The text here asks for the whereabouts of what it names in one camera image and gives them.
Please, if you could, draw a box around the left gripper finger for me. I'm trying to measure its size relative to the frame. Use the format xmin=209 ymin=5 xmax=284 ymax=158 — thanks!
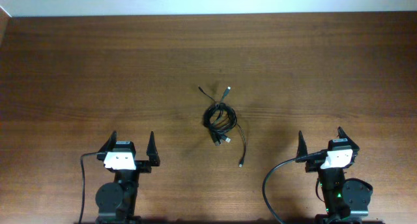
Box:
xmin=146 ymin=131 xmax=160 ymax=167
xmin=96 ymin=131 xmax=117 ymax=161

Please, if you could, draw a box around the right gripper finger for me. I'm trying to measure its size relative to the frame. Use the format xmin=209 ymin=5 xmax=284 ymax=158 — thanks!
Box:
xmin=338 ymin=126 xmax=357 ymax=148
xmin=295 ymin=131 xmax=308 ymax=162

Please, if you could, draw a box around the thin black usb cable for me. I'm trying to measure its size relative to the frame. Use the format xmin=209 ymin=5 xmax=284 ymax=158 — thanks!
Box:
xmin=235 ymin=122 xmax=248 ymax=168

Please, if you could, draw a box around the black usb cable bundle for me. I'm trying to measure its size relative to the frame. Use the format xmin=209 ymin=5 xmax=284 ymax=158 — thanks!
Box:
xmin=197 ymin=85 xmax=238 ymax=147

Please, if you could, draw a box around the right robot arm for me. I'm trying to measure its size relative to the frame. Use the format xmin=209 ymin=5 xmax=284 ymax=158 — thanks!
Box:
xmin=295 ymin=127 xmax=373 ymax=223

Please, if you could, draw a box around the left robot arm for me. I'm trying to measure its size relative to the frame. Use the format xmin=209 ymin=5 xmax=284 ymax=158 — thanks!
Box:
xmin=95 ymin=132 xmax=160 ymax=223

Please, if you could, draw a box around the right camera black cable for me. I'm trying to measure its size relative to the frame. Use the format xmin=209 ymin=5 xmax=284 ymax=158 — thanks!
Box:
xmin=261 ymin=150 xmax=328 ymax=224

